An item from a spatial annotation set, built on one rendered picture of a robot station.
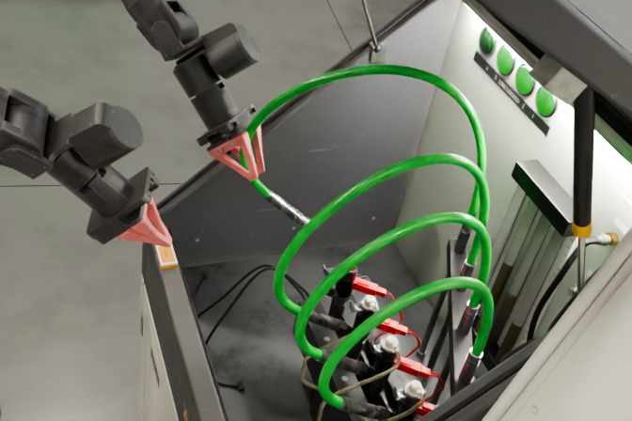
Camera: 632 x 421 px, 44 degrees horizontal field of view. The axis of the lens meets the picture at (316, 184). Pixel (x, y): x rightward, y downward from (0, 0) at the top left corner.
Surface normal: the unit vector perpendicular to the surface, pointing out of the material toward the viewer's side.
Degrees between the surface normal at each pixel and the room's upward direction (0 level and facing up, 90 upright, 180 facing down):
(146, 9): 67
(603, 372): 76
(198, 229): 90
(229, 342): 0
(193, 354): 0
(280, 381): 0
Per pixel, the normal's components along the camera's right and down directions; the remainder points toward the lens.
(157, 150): 0.15, -0.78
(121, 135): 0.81, -0.41
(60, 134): -0.58, -0.44
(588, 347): -0.87, -0.09
